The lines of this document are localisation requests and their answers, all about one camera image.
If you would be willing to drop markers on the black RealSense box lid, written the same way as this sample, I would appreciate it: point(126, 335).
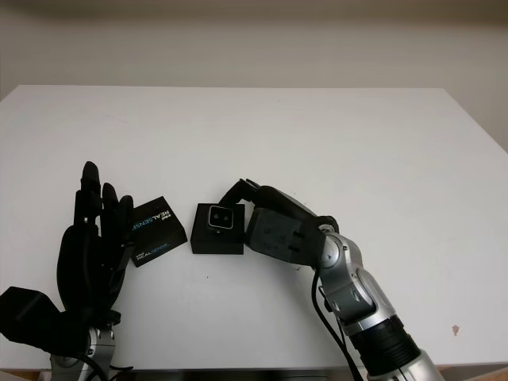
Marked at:
point(158, 234)

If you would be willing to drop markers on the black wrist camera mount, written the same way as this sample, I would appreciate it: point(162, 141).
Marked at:
point(278, 238)
point(28, 313)

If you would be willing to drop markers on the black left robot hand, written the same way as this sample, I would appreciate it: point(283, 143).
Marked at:
point(87, 262)

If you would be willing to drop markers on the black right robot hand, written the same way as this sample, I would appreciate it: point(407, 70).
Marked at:
point(283, 202)

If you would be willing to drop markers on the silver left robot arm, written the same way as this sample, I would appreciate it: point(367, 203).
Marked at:
point(75, 361)

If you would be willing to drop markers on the small silver depth camera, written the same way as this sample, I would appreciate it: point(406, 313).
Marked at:
point(220, 218)

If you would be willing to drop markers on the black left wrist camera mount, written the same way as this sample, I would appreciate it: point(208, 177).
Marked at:
point(28, 313)

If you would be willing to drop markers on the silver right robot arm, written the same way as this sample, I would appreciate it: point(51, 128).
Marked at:
point(357, 289)

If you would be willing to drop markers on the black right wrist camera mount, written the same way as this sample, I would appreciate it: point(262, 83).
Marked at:
point(278, 238)

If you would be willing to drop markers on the black camera box base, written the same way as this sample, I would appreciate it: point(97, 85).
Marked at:
point(216, 244)

